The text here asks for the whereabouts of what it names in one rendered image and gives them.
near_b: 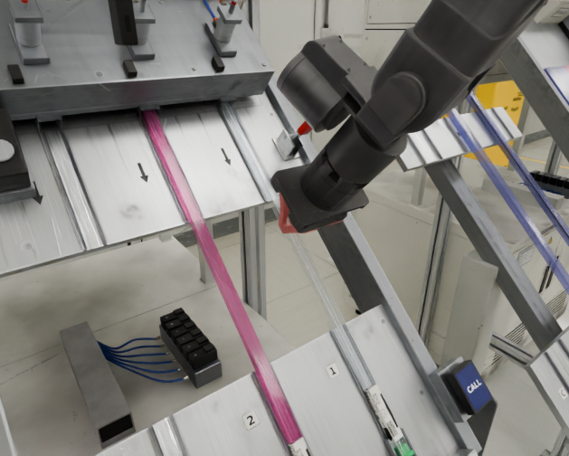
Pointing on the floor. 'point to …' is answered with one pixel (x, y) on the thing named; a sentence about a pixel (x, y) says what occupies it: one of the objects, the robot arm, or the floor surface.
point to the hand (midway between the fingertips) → (289, 224)
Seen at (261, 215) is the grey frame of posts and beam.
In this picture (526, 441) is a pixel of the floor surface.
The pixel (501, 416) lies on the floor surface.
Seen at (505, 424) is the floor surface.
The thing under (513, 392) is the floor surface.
